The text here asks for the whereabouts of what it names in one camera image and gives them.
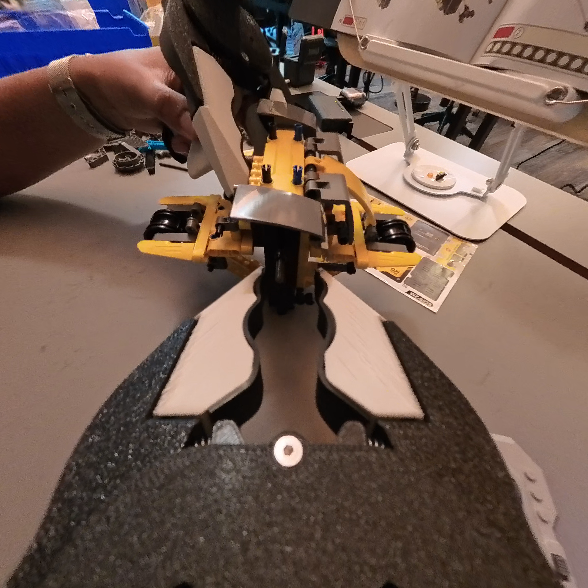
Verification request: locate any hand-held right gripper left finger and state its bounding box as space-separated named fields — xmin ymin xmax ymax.
xmin=153 ymin=267 xmax=265 ymax=445

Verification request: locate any pile of loose building pieces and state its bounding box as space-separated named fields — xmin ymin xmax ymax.
xmin=84 ymin=130 xmax=190 ymax=176

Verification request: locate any blue plastic bin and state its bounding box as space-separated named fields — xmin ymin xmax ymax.
xmin=0 ymin=0 xmax=153 ymax=80

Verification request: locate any person's left hand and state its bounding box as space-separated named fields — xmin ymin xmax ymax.
xmin=71 ymin=45 xmax=199 ymax=148

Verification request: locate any open instruction booklet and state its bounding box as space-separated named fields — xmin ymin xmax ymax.
xmin=335 ymin=0 xmax=588 ymax=76

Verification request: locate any black rectangular pack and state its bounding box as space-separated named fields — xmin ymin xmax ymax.
xmin=309 ymin=92 xmax=354 ymax=135

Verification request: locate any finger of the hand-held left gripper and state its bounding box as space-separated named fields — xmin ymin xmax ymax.
xmin=188 ymin=45 xmax=250 ymax=194

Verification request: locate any black box device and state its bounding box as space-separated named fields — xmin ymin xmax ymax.
xmin=284 ymin=34 xmax=328 ymax=88

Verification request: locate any black office chair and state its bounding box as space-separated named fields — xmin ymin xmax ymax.
xmin=416 ymin=91 xmax=500 ymax=153

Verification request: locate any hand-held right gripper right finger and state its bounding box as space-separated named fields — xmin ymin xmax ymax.
xmin=314 ymin=270 xmax=425 ymax=445

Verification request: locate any person's left forearm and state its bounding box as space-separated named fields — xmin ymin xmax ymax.
xmin=0 ymin=64 xmax=99 ymax=197

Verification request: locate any white book stand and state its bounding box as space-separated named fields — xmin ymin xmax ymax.
xmin=337 ymin=32 xmax=588 ymax=242

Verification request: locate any yellow building block vehicle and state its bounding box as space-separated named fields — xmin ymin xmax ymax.
xmin=138 ymin=98 xmax=423 ymax=318

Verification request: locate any printed sticker sheet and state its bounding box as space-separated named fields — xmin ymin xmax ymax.
xmin=365 ymin=198 xmax=478 ymax=313

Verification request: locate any beige wrist strap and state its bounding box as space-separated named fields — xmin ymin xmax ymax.
xmin=47 ymin=54 xmax=127 ymax=140

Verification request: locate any grey toy battery box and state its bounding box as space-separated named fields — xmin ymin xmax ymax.
xmin=491 ymin=434 xmax=570 ymax=588

